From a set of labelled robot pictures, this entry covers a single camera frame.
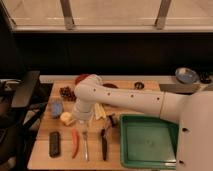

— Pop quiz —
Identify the peeled banana toy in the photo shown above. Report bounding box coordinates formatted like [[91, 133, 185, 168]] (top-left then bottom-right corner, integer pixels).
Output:
[[94, 103, 106, 120]]

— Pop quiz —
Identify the green plastic tray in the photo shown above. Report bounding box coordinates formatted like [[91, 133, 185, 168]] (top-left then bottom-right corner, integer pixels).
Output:
[[120, 114, 179, 170]]

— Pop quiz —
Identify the purple bowl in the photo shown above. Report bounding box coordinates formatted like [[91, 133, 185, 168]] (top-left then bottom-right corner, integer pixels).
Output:
[[103, 83, 118, 89]]

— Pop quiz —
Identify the black handled peeler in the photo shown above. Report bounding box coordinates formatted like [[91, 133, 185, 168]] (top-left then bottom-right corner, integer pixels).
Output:
[[101, 113, 118, 137]]

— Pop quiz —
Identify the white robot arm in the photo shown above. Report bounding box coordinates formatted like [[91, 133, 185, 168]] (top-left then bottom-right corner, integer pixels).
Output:
[[72, 74, 213, 171]]

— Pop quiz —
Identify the blue cup left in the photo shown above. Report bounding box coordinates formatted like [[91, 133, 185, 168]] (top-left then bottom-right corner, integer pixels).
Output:
[[51, 100, 63, 118]]

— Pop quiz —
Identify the bunch of dark grapes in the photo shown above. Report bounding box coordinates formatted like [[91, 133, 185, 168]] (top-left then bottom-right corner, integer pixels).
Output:
[[59, 87, 76, 101]]

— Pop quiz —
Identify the silver metal fork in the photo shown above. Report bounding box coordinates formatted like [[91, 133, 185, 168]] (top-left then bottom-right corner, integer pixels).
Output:
[[82, 131, 89, 162]]

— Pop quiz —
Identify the grey metal bowl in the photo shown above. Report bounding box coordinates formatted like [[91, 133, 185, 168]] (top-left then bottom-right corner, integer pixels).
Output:
[[175, 67, 198, 84]]

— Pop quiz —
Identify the black chair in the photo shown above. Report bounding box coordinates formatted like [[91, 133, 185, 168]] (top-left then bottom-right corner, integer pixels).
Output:
[[0, 71, 46, 171]]

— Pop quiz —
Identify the yellow onion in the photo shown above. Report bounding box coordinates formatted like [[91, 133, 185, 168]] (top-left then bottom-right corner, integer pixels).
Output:
[[60, 112, 75, 126]]

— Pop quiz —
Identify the small black round object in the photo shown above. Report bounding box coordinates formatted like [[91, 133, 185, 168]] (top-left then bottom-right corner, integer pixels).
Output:
[[134, 82, 144, 90]]

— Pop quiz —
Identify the dark brown rectangular bar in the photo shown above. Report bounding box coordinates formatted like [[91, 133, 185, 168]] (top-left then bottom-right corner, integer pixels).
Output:
[[49, 132, 60, 158]]

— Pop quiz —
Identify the orange bowl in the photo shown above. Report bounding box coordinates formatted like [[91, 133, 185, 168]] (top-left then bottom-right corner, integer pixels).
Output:
[[75, 74, 90, 85]]

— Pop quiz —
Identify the wooden table board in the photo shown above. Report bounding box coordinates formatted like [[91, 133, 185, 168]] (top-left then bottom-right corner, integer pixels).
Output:
[[27, 79, 178, 171]]

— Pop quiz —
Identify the black handled knife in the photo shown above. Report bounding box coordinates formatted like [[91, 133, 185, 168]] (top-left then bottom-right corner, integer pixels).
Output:
[[101, 129, 108, 161]]

